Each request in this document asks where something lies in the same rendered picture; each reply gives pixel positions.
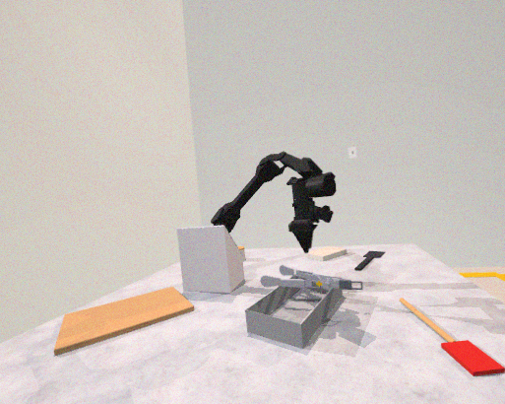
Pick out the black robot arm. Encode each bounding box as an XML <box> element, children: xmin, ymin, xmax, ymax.
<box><xmin>211</xmin><ymin>151</ymin><xmax>336</xmax><ymax>233</ymax></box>

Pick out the red spatula with wooden handle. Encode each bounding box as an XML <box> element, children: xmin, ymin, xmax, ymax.
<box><xmin>399</xmin><ymin>298</ymin><xmax>505</xmax><ymax>376</ymax></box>

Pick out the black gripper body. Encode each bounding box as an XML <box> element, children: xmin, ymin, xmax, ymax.
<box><xmin>288</xmin><ymin>198</ymin><xmax>320</xmax><ymax>232</ymax></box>

